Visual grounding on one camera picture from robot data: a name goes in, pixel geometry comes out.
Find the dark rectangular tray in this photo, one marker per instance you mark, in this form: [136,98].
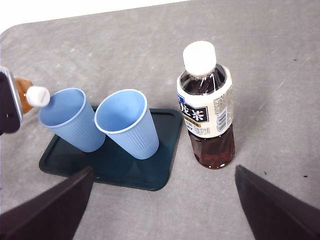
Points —
[150,172]

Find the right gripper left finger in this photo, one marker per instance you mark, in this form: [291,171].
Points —
[50,212]

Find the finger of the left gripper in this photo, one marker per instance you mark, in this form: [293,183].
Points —
[8,110]

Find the jasmine oolong tea bottle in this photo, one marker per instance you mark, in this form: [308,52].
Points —
[37,96]

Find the dark oolong tea bottle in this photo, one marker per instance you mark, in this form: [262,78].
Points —
[205,112]

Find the blue ribbed plastic cup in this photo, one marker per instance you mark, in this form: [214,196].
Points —
[132,140]
[75,132]

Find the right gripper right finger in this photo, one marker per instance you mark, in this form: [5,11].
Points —
[275,215]

